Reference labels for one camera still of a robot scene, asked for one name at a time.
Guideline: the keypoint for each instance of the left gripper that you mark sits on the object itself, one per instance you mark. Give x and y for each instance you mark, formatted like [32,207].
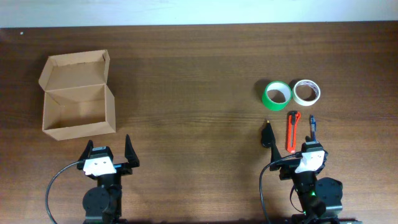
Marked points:
[125,168]

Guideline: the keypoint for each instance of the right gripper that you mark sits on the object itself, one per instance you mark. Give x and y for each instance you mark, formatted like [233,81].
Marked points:
[288,168]

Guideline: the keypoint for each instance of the black glue bottle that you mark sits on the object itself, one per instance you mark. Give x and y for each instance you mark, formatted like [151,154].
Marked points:
[267,135]

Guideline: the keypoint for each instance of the orange utility knife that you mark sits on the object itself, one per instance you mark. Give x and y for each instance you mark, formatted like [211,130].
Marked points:
[292,122]

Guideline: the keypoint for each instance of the green tape roll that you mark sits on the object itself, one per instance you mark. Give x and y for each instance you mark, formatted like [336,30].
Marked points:
[281,87]

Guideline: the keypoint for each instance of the white tape roll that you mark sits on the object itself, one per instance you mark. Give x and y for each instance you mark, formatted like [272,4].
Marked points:
[313,86]

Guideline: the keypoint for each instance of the brown cardboard box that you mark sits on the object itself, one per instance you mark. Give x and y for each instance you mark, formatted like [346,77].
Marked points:
[77,101]

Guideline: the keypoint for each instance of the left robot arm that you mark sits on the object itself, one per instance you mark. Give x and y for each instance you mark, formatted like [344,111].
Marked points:
[103,203]

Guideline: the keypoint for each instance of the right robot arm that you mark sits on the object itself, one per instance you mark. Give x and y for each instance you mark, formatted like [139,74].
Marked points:
[320,199]

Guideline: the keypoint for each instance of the blue ballpoint pen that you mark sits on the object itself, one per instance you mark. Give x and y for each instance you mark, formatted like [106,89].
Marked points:
[313,127]

